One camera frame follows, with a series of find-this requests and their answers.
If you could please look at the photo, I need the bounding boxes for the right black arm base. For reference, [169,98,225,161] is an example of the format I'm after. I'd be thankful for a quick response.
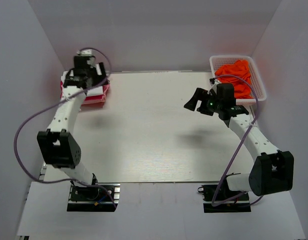
[197,184,251,214]

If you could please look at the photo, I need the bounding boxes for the white t shirt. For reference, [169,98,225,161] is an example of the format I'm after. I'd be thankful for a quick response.
[62,65,109,93]

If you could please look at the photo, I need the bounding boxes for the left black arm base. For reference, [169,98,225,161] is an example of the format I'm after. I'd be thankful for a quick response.
[66,183,121,213]

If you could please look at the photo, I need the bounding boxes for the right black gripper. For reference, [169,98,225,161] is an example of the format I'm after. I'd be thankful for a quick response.
[184,88,223,116]

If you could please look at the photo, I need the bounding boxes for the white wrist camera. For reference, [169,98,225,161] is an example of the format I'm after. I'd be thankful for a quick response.
[76,48,93,57]
[208,77,220,96]

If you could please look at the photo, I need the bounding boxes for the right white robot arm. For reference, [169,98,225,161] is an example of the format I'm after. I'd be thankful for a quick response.
[184,83,294,200]

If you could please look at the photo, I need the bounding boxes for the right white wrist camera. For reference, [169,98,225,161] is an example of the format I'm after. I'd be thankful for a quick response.
[208,77,220,96]

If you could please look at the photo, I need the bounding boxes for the folded magenta t shirt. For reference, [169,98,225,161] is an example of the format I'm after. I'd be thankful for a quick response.
[59,79,107,105]

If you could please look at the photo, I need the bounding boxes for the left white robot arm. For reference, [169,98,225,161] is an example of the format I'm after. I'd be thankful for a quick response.
[37,49,108,200]

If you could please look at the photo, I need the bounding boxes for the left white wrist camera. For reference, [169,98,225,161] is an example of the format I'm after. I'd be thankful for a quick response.
[76,48,93,57]

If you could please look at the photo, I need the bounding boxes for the orange t shirt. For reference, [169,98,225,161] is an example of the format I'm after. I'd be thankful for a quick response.
[214,60,252,99]

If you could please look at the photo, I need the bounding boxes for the white plastic basket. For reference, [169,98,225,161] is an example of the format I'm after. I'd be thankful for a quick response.
[209,55,267,105]

